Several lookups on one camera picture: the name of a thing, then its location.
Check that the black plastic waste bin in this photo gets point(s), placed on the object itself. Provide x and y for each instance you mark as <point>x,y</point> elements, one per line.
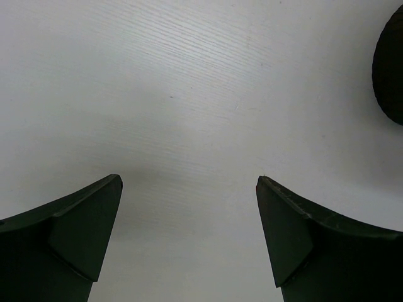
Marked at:
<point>387,68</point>

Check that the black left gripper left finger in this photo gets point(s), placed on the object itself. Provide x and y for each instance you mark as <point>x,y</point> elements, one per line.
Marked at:
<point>55,252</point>

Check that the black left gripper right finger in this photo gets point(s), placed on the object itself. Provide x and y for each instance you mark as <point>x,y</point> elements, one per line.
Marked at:
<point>317,254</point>

